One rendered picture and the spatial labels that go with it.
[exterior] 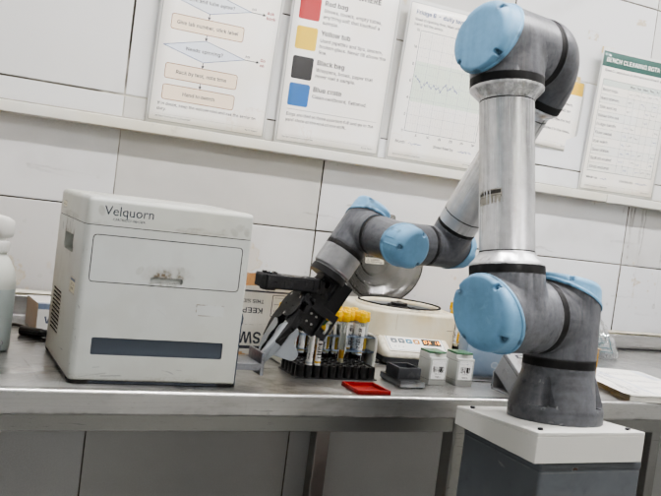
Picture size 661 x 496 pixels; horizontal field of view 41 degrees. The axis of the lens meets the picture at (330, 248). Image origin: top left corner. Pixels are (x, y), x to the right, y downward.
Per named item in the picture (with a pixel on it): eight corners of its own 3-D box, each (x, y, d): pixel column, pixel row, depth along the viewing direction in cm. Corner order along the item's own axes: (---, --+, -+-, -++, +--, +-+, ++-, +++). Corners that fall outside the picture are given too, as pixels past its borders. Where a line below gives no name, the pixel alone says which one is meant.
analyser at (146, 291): (67, 383, 139) (89, 194, 137) (43, 347, 163) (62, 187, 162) (249, 388, 152) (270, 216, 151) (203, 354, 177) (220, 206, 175)
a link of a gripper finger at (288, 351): (283, 382, 156) (313, 339, 158) (259, 364, 154) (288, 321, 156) (277, 377, 159) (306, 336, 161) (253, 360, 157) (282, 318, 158)
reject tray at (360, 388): (357, 394, 158) (358, 390, 158) (341, 385, 164) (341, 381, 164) (390, 395, 161) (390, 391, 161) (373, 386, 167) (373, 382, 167)
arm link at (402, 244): (450, 231, 155) (408, 217, 164) (403, 224, 148) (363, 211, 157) (439, 274, 156) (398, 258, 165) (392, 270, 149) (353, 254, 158)
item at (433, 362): (427, 385, 175) (432, 351, 175) (415, 379, 179) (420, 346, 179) (445, 385, 177) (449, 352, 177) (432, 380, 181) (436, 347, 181)
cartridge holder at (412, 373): (399, 388, 169) (402, 369, 168) (379, 377, 177) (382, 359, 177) (424, 389, 171) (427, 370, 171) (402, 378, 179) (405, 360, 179)
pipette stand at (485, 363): (466, 381, 185) (473, 334, 184) (450, 373, 191) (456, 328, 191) (507, 383, 188) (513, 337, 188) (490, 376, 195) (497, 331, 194)
